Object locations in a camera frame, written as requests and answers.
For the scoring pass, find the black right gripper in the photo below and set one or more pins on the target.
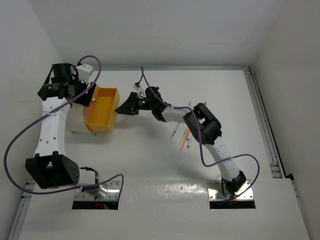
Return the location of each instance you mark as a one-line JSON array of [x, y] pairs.
[[127, 108]]

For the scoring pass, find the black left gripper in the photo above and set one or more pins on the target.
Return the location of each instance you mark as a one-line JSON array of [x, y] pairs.
[[84, 100]]

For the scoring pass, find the cylindrical beige drawer container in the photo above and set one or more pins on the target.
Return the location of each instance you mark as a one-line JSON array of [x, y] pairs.
[[99, 116]]

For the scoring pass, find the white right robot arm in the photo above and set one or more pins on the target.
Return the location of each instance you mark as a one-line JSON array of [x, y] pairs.
[[203, 125]]

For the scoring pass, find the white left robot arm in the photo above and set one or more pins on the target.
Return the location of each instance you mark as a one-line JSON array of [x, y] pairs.
[[50, 167]]

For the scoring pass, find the blue clear pen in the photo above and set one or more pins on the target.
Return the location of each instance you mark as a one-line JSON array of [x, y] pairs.
[[174, 131]]

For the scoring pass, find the yellow clear pen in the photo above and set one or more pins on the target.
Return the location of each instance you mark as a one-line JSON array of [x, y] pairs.
[[183, 135]]

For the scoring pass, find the purple cap white pen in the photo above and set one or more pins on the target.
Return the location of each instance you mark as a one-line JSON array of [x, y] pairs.
[[189, 141]]

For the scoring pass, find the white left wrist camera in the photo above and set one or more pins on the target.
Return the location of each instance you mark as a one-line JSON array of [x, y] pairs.
[[84, 73]]

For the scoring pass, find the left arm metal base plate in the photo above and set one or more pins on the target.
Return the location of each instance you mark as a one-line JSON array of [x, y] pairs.
[[106, 192]]

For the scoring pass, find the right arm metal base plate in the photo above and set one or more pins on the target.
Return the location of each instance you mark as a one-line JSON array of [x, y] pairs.
[[217, 192]]

